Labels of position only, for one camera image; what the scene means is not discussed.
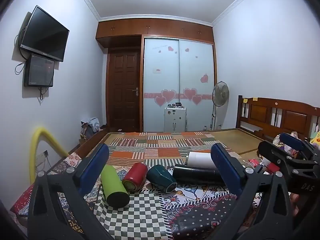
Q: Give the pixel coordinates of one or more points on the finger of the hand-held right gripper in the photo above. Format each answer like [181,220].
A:
[291,142]
[272,152]

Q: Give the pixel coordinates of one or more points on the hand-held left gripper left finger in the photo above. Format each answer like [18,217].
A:
[96,166]

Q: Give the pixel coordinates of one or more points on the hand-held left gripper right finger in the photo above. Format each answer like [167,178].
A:
[226,170]

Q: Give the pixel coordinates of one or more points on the white cup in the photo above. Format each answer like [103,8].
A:
[201,160]

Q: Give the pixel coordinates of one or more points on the green cup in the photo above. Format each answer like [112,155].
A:
[113,187]

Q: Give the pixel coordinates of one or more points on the red cup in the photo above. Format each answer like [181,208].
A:
[136,173]

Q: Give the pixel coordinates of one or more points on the dark teal cup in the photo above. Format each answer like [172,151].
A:
[160,177]

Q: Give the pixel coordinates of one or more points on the person's right hand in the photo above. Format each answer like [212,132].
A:
[295,203]

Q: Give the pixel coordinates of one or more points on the small red packet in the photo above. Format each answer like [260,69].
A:
[272,167]

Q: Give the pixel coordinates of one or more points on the yellow plush toy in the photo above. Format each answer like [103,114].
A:
[316,137]

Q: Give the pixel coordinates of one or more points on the black cylindrical bottle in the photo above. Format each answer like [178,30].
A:
[195,175]

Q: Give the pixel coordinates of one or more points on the pile of clothes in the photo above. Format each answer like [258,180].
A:
[91,127]

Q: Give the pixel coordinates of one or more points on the colourful patterned bedsheet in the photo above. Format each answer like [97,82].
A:
[190,192]

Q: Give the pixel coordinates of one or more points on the dark dotted cloth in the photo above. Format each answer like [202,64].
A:
[200,226]

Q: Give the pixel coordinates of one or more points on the yellow foam tube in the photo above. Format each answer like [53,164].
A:
[33,152]

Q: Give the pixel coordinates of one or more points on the striped patchwork blanket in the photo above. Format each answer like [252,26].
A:
[160,151]

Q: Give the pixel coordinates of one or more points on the green checkered cloth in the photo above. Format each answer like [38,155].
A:
[142,213]

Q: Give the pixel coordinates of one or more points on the white small cabinet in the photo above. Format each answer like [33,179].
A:
[175,120]

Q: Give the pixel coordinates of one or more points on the standing electric fan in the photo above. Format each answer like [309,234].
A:
[220,93]

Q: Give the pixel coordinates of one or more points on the brown wooden door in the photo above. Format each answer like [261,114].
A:
[123,92]

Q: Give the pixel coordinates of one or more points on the black round jar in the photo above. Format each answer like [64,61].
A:
[178,104]

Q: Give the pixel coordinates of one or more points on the wooden wardrobe with glass doors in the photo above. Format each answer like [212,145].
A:
[162,80]

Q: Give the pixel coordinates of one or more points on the wall power socket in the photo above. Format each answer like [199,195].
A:
[42,157]

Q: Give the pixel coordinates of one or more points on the small wall-mounted black monitor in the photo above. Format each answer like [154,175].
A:
[40,71]

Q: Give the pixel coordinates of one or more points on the wall-mounted black television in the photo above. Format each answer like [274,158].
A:
[45,33]

